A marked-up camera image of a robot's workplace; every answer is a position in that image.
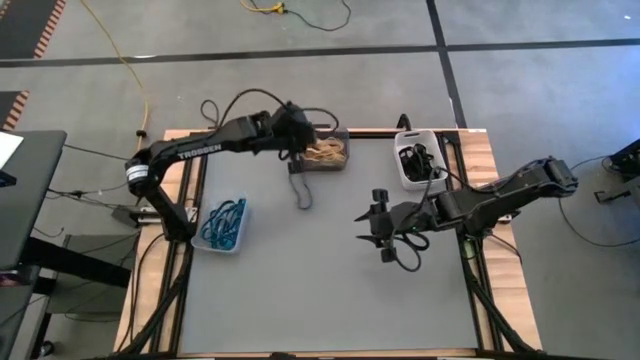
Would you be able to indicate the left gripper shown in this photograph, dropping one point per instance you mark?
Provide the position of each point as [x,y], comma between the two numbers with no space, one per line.
[295,130]

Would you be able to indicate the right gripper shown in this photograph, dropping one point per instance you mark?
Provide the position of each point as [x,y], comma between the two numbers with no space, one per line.
[425,220]

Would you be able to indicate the thin black rubber band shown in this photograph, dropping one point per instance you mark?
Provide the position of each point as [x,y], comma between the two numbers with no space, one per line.
[310,197]

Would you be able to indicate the wide black rubber band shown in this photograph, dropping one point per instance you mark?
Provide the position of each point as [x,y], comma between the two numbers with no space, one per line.
[417,170]

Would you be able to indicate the narrow black rubber band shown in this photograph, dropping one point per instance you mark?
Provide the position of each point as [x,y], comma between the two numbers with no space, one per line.
[422,150]

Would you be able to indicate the clear plastic basket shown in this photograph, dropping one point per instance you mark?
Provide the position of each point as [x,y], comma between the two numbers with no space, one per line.
[200,240]

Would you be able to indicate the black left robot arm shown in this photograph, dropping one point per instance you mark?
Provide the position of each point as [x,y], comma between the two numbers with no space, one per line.
[200,150]

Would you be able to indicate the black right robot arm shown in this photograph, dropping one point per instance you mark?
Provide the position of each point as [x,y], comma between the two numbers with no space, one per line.
[500,195]

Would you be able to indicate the grey plastic basket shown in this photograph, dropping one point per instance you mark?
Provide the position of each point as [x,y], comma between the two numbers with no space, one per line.
[345,165]

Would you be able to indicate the grey table mat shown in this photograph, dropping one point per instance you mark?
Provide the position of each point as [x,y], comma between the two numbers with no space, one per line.
[325,280]

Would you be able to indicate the white plastic basket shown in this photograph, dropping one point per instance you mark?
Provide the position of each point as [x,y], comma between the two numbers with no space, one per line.
[400,140]

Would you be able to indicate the black hook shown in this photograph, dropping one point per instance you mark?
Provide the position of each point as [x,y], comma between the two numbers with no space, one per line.
[400,125]

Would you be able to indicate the black equipment box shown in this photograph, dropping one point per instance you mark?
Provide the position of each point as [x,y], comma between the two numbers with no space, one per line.
[627,160]

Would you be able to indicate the black desk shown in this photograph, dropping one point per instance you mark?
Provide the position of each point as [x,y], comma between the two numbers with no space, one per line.
[35,200]

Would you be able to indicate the white paper sheet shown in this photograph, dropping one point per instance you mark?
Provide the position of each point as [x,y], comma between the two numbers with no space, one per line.
[7,147]

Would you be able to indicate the blue object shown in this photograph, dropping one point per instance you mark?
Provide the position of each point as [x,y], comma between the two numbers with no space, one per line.
[6,179]

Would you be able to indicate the black mat with orange stripes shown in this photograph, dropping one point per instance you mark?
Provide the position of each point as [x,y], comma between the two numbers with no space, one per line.
[7,107]

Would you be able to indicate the black caster wheel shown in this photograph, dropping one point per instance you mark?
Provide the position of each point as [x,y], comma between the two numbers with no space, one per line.
[47,348]

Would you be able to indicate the person in blue jeans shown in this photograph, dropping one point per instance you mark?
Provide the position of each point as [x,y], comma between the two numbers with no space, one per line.
[20,25]

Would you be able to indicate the black aluminium table frame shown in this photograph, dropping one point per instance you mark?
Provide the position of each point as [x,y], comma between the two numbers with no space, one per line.
[375,134]

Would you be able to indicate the dark arm base plate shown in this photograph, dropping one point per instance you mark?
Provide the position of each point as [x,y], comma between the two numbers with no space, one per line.
[125,216]

